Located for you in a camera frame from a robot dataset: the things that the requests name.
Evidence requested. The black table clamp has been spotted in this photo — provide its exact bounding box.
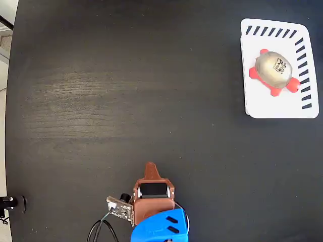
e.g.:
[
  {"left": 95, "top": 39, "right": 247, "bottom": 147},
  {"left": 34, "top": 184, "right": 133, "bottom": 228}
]
[{"left": 0, "top": 194, "right": 28, "bottom": 219}]

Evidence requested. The red turtle toy silver shell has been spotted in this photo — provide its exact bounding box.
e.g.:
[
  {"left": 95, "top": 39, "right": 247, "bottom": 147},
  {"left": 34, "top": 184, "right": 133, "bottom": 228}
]
[{"left": 249, "top": 48, "right": 302, "bottom": 97}]

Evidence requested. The camera circuit board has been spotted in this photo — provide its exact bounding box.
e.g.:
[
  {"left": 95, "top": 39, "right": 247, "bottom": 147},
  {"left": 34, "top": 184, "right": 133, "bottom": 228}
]
[{"left": 105, "top": 193, "right": 135, "bottom": 226}]

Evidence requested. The black metal bar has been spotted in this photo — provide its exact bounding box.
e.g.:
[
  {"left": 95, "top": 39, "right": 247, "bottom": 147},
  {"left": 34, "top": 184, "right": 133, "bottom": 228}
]
[{"left": 0, "top": 15, "right": 15, "bottom": 30}]

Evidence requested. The white tray with black stripes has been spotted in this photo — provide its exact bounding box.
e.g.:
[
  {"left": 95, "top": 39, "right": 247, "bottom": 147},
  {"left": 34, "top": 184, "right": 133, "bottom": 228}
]
[{"left": 239, "top": 18, "right": 320, "bottom": 119}]

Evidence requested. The black camera cable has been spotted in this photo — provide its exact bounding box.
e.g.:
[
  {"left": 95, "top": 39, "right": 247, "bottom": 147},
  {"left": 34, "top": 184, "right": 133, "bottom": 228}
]
[{"left": 86, "top": 211, "right": 120, "bottom": 242}]

